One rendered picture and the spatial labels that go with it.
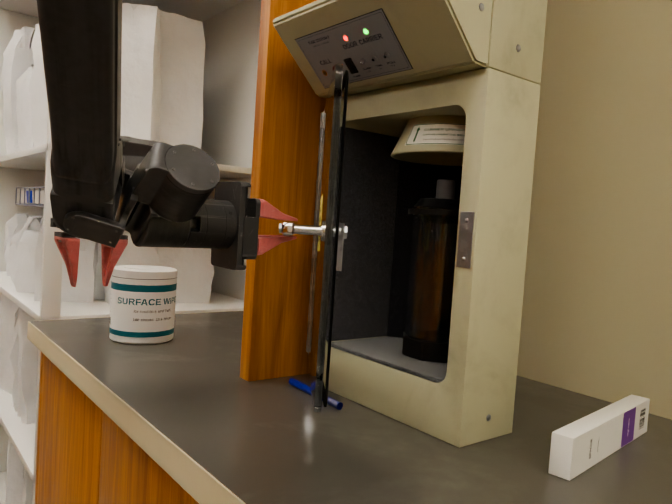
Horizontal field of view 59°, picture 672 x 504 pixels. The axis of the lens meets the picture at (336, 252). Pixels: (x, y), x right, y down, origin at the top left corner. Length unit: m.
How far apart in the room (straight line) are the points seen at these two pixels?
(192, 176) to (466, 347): 0.39
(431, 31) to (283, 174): 0.37
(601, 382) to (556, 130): 0.47
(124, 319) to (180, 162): 0.69
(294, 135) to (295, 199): 0.11
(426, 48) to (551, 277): 0.57
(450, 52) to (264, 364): 0.57
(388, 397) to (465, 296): 0.20
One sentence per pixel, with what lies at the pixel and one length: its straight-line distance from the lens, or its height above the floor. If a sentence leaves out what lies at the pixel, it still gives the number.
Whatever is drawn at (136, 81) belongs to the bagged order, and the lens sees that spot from 1.87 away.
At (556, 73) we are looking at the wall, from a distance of 1.24.
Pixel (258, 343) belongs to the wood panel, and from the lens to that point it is 1.00.
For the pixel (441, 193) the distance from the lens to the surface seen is 0.90.
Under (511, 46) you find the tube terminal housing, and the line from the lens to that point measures 0.81.
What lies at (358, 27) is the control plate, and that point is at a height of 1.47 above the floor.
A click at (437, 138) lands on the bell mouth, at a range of 0.84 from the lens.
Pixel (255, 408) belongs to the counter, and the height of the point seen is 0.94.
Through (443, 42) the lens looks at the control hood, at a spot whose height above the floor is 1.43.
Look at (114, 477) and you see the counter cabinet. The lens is 1.07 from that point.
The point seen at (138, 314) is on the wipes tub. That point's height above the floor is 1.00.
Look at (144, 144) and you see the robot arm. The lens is 0.91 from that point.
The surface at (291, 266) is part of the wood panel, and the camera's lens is 1.01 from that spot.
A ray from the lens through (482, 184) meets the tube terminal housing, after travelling 0.75.
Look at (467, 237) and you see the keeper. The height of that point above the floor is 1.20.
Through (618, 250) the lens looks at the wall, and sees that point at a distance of 1.13.
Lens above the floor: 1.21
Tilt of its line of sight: 3 degrees down
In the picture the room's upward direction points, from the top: 4 degrees clockwise
